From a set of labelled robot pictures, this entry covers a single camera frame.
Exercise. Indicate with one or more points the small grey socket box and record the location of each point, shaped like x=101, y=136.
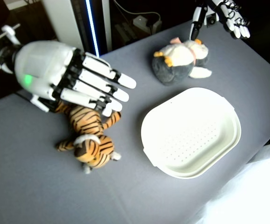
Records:
x=211, y=20

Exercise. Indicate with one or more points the grey white penguin plush toy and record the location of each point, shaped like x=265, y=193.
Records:
x=172, y=70

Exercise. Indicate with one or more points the bright white cover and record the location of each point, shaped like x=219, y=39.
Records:
x=253, y=198

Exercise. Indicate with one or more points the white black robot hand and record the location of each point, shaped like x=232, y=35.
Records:
x=39, y=65
x=230, y=18

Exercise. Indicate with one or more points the white plastic basket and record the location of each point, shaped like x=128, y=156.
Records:
x=190, y=135

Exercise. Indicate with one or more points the orange striped tiger plush toy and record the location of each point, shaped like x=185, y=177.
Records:
x=88, y=119

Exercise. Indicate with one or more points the white power adapter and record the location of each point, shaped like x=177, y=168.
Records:
x=140, y=22

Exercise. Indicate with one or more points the grey table cloth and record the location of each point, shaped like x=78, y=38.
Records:
x=32, y=186

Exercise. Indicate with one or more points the white tower with blue light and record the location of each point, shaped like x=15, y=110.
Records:
x=62, y=21

